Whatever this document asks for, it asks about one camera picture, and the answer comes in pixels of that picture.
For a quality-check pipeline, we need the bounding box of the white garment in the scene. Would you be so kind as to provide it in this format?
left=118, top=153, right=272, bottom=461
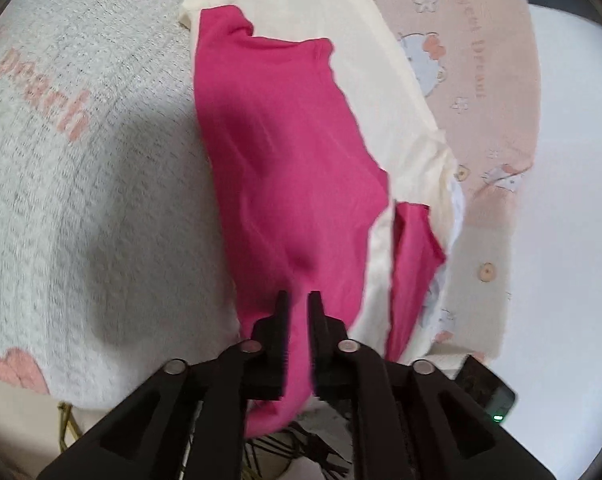
left=423, top=180, right=468, bottom=341

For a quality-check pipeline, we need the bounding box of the cream and pink shirt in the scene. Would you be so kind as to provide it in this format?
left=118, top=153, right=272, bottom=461
left=178, top=0, right=459, bottom=438

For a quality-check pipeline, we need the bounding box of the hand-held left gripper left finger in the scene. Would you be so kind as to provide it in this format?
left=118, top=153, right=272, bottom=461
left=38, top=290, right=290, bottom=480

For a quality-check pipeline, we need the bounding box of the cat print blanket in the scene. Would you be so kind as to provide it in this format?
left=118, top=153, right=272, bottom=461
left=0, top=0, right=542, bottom=408

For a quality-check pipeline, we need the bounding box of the black wire rack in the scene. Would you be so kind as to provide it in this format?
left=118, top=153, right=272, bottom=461
left=246, top=420, right=354, bottom=480

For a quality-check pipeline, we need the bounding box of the brass wire stand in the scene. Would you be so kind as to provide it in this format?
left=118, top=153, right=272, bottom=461
left=56, top=400, right=82, bottom=456

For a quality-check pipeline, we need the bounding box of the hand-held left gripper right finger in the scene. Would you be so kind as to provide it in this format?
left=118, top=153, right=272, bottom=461
left=307, top=290, right=556, bottom=480

